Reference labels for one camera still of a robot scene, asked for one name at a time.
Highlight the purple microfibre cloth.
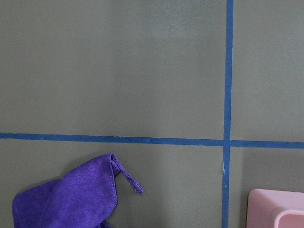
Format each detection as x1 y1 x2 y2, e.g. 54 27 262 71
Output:
12 153 143 228

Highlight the pink plastic bin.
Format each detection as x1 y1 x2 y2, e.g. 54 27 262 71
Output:
246 189 304 228

